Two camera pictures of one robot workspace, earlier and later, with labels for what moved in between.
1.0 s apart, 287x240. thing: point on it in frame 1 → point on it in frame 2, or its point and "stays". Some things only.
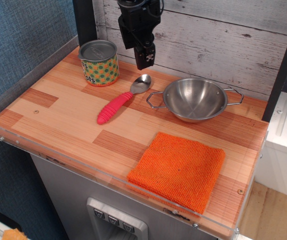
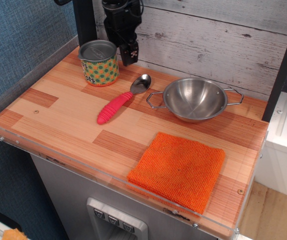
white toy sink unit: x=281 y=165 stays
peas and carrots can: x=99 y=60 stays
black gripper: x=138 y=20 → x=121 y=19
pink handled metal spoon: x=139 y=85 stays
